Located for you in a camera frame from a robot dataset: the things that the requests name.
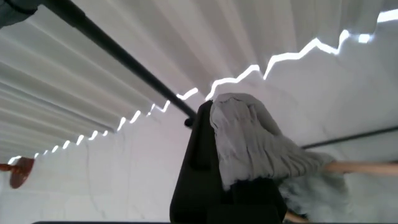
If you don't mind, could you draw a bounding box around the black clothes rack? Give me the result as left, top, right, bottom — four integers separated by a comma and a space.
0, 0, 398, 151

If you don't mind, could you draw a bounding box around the pink clothes hanger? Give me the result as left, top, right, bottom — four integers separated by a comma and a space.
282, 159, 398, 223

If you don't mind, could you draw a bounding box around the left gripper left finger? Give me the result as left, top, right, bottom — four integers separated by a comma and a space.
170, 100, 225, 223

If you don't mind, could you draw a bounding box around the white curtain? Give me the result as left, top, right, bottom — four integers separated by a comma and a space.
0, 0, 398, 163

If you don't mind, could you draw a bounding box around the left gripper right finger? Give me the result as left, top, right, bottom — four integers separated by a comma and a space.
222, 177, 288, 223

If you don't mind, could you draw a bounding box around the reddish brown round object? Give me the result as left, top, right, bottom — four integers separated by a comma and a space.
0, 156, 36, 190

